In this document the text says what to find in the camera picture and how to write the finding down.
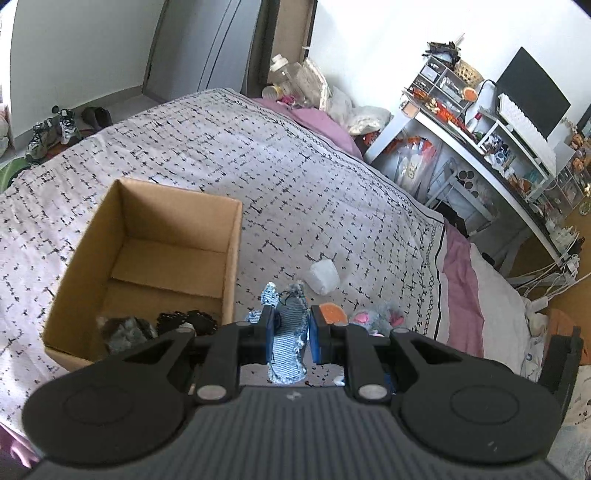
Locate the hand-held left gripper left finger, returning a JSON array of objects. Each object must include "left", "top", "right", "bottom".
[{"left": 99, "top": 305, "right": 278, "bottom": 404}]

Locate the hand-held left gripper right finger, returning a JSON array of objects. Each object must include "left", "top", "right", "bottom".
[{"left": 308, "top": 305, "right": 499, "bottom": 404}]

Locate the blue white knitted slipper sock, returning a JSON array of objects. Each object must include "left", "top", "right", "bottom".
[{"left": 247, "top": 282, "right": 309, "bottom": 384}]

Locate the orange soft toy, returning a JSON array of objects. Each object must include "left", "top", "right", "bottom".
[{"left": 320, "top": 302, "right": 349, "bottom": 326}]

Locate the grey pink plush mouse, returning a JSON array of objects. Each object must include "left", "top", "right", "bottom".
[{"left": 347, "top": 302, "right": 407, "bottom": 337}]

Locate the black lace cloth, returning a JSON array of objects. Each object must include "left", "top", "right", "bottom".
[{"left": 156, "top": 310, "right": 219, "bottom": 335}]

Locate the grey furry soft item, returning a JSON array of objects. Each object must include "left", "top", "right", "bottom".
[{"left": 96, "top": 315, "right": 158, "bottom": 356}]

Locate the cardboard box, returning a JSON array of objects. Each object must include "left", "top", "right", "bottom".
[{"left": 43, "top": 179, "right": 244, "bottom": 374}]

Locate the white duvet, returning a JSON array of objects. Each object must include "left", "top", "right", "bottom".
[{"left": 468, "top": 242, "right": 591, "bottom": 467}]

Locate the pink bed sheet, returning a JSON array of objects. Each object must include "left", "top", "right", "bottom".
[{"left": 252, "top": 97, "right": 485, "bottom": 358}]

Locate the white black printed blanket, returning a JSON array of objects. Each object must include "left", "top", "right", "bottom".
[{"left": 0, "top": 88, "right": 446, "bottom": 444}]

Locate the white folding chair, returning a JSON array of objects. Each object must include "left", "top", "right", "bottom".
[{"left": 427, "top": 159, "right": 499, "bottom": 236}]

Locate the hanging printed plastic bag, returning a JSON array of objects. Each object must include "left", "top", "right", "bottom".
[{"left": 392, "top": 136, "right": 439, "bottom": 185}]

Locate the white plastic bag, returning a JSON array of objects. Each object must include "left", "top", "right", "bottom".
[{"left": 346, "top": 105, "right": 393, "bottom": 137}]

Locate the clear plastic bag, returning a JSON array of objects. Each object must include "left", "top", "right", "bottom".
[{"left": 325, "top": 85, "right": 356, "bottom": 127}]

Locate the white keyboard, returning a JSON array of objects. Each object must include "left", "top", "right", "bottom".
[{"left": 498, "top": 93, "right": 559, "bottom": 174}]

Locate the white desk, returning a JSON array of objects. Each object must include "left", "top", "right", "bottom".
[{"left": 365, "top": 90, "right": 580, "bottom": 278}]

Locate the clear plastic bottle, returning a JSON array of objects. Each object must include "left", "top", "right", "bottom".
[{"left": 270, "top": 54, "right": 305, "bottom": 93}]

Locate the black laptop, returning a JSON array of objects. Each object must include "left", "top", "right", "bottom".
[{"left": 496, "top": 46, "right": 572, "bottom": 139}]

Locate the grey drawer organizer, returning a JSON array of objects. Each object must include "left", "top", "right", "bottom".
[{"left": 406, "top": 60, "right": 476, "bottom": 116}]

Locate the grey sneaker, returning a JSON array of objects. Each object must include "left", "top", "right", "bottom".
[
  {"left": 58, "top": 108, "right": 81, "bottom": 144},
  {"left": 25, "top": 117, "right": 58, "bottom": 160}
]

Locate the grey door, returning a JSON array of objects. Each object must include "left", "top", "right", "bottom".
[{"left": 141, "top": 0, "right": 264, "bottom": 104}]

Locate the wicker basket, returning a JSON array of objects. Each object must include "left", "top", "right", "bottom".
[{"left": 455, "top": 60, "right": 485, "bottom": 86}]

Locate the green leaf-shaped rug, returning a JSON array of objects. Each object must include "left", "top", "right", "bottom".
[{"left": 0, "top": 157, "right": 28, "bottom": 191}]

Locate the flat cardboard sheet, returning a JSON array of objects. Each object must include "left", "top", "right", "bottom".
[{"left": 249, "top": 0, "right": 317, "bottom": 100}]

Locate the dark model figure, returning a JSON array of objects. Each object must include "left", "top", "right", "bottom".
[{"left": 422, "top": 41, "right": 462, "bottom": 61}]

